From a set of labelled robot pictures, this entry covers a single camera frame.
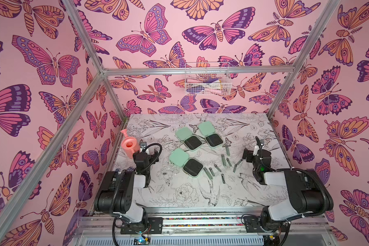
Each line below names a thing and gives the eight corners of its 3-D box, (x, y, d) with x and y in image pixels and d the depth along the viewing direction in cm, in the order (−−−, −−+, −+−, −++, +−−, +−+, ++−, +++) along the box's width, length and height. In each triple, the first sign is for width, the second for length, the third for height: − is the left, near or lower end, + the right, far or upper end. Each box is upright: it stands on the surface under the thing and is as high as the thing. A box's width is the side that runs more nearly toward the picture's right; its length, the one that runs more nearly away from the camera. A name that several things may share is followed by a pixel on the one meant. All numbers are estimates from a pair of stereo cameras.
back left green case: (191, 153, 102) (191, 151, 101) (172, 133, 113) (171, 131, 111) (205, 142, 107) (205, 141, 106) (185, 124, 118) (185, 122, 117)
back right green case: (211, 150, 103) (211, 148, 102) (195, 125, 117) (195, 123, 116) (227, 143, 107) (227, 141, 105) (209, 120, 121) (209, 118, 119)
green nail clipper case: (165, 158, 100) (164, 156, 98) (177, 146, 106) (177, 144, 104) (195, 181, 90) (195, 180, 88) (206, 166, 96) (207, 165, 94)
